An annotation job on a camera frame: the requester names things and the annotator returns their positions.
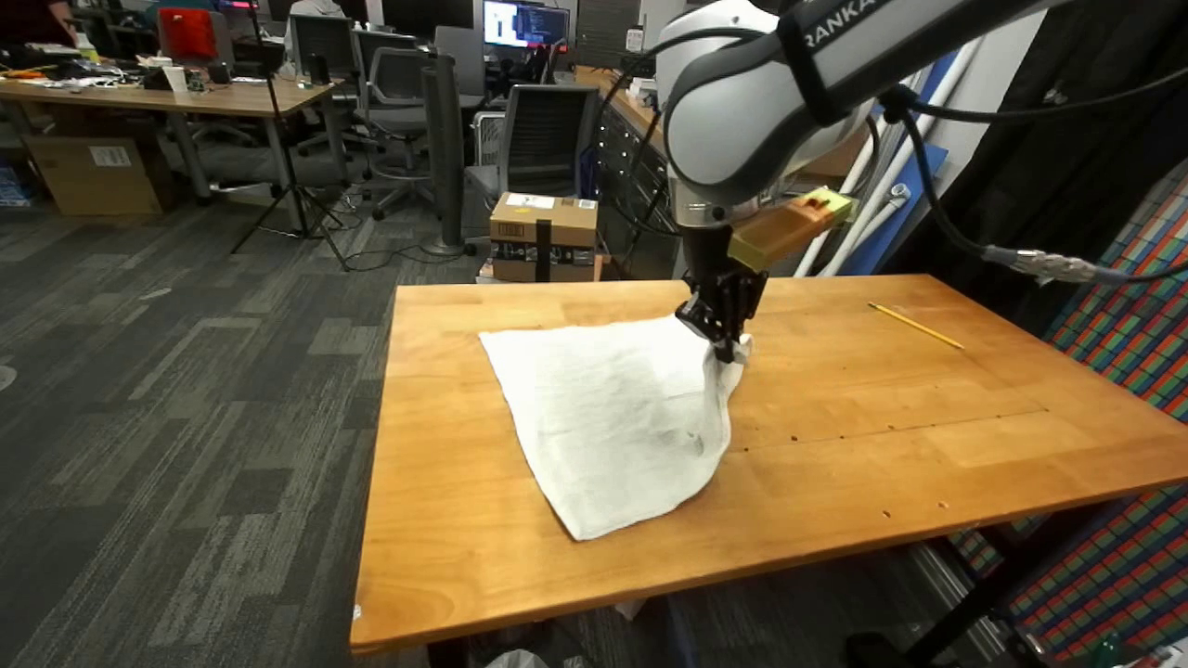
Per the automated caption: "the white cloth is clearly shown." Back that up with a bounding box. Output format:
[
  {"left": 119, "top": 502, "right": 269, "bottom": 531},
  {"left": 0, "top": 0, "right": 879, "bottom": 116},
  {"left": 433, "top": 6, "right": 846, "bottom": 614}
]
[{"left": 476, "top": 310, "right": 752, "bottom": 547}]

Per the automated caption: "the black table leg frame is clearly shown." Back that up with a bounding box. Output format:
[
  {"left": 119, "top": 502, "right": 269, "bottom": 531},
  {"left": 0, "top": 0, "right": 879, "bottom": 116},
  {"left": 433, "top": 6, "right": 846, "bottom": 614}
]
[{"left": 846, "top": 512, "right": 1091, "bottom": 668}]

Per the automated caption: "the dark partition panel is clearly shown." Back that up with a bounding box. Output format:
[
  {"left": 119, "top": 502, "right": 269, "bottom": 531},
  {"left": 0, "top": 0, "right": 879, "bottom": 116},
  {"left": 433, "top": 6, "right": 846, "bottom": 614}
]
[{"left": 420, "top": 51, "right": 473, "bottom": 252}]

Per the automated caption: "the black tripod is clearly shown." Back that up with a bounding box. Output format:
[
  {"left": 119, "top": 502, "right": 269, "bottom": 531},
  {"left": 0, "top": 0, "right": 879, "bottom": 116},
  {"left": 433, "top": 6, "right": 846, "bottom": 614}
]
[{"left": 224, "top": 0, "right": 359, "bottom": 273}]

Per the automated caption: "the yellow wrist camera mount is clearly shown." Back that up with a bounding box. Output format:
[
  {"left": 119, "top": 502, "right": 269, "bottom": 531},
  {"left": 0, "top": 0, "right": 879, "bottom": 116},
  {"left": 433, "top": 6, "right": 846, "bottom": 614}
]
[{"left": 727, "top": 182, "right": 862, "bottom": 273}]

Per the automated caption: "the yellow pencil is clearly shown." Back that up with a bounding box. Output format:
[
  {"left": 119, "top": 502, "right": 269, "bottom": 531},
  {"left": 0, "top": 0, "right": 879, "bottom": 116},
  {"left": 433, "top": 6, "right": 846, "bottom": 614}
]
[{"left": 867, "top": 298, "right": 972, "bottom": 355}]

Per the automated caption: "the grey office chair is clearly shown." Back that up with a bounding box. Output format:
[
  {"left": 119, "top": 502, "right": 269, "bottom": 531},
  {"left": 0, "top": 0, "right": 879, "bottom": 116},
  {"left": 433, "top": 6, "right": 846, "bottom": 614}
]
[
  {"left": 429, "top": 21, "right": 493, "bottom": 104},
  {"left": 285, "top": 10, "right": 367, "bottom": 88},
  {"left": 351, "top": 42, "right": 440, "bottom": 214}
]

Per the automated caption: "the person in maroon sweater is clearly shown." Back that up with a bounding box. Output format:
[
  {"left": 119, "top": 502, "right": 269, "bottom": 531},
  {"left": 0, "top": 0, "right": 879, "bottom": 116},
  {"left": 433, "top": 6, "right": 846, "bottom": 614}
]
[{"left": 0, "top": 0, "right": 83, "bottom": 51}]

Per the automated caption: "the white diagonal tube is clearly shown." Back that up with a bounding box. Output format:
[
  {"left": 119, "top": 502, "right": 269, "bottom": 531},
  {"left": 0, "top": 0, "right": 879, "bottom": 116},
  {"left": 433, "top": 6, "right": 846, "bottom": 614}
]
[{"left": 790, "top": 106, "right": 980, "bottom": 282}]

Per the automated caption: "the long wooden desk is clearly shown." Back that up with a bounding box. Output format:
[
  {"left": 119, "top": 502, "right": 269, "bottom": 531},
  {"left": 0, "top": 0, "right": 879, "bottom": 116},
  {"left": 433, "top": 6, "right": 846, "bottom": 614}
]
[{"left": 0, "top": 72, "right": 351, "bottom": 209}]

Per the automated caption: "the cardboard box under desk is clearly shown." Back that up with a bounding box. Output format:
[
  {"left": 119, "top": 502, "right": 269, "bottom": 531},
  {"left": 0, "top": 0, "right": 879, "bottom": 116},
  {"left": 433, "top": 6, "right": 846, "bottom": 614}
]
[{"left": 25, "top": 131, "right": 180, "bottom": 225}]

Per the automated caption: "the blue panel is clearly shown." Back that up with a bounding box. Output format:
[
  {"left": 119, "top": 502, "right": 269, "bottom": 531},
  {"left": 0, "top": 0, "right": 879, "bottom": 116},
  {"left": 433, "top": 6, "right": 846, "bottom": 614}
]
[{"left": 846, "top": 47, "right": 980, "bottom": 277}]

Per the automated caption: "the cardboard box with black strap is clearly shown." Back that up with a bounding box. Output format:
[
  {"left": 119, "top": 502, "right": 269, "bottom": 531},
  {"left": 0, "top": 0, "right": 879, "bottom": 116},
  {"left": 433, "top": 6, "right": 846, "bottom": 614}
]
[{"left": 485, "top": 190, "right": 608, "bottom": 287}]

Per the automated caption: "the lit computer monitor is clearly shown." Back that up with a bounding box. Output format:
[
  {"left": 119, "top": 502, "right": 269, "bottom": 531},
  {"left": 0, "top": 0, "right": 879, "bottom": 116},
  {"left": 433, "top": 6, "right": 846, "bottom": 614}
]
[{"left": 478, "top": 0, "right": 572, "bottom": 51}]

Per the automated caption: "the dark mesh office chair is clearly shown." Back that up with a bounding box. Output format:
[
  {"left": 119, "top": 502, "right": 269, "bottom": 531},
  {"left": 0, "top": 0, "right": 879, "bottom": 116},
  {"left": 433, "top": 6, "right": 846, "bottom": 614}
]
[{"left": 498, "top": 80, "right": 601, "bottom": 202}]

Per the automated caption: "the drawer cabinet with wooden top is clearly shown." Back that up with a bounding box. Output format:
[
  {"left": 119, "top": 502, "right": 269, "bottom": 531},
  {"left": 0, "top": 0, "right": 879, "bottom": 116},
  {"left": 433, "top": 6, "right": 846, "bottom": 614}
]
[{"left": 570, "top": 66, "right": 700, "bottom": 282}]

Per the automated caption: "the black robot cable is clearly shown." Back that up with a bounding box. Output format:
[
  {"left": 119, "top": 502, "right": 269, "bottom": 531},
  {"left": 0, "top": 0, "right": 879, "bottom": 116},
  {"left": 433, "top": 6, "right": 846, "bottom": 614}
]
[{"left": 879, "top": 61, "right": 1188, "bottom": 291}]

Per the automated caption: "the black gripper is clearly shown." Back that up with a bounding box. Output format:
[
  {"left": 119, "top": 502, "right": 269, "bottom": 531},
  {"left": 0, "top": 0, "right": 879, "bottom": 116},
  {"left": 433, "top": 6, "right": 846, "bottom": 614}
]
[{"left": 676, "top": 225, "right": 773, "bottom": 364}]

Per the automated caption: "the multicolour woven fabric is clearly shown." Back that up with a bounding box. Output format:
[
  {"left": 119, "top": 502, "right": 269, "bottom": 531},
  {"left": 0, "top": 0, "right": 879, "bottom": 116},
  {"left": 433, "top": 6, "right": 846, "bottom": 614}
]
[{"left": 958, "top": 161, "right": 1188, "bottom": 668}]

